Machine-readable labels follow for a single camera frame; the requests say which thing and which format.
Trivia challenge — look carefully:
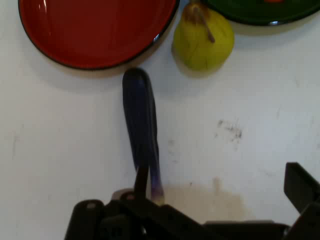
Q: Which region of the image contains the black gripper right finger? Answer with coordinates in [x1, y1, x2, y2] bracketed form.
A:
[283, 161, 320, 240]

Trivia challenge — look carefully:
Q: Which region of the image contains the red plate with dark rim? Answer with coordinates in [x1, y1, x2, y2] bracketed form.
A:
[17, 0, 181, 71]

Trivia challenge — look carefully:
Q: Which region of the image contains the dark blue elongated toy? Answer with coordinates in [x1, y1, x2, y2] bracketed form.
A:
[121, 67, 165, 204]

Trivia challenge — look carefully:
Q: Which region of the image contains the yellow-green toy pear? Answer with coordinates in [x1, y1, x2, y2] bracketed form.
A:
[171, 1, 235, 71]

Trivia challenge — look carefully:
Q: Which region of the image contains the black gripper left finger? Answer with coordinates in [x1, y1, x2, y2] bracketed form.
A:
[64, 164, 213, 240]

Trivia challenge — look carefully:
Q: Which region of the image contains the green plate with dark rim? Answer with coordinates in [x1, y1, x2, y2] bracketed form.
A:
[201, 0, 320, 26]

